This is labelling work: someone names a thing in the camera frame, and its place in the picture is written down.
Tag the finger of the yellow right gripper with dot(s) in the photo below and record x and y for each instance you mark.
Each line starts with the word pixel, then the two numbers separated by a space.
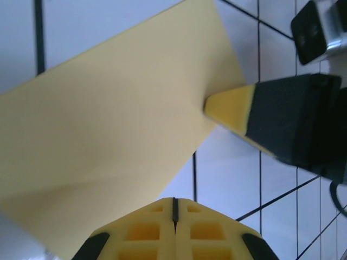
pixel 271 116

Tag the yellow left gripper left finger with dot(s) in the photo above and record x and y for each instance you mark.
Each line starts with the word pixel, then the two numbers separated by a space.
pixel 141 238

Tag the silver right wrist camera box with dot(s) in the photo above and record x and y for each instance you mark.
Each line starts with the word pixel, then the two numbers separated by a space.
pixel 309 35

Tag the yellow cloth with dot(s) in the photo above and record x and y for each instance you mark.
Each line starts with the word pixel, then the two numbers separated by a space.
pixel 108 108

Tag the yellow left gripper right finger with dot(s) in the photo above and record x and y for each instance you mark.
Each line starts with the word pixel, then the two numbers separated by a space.
pixel 211 238

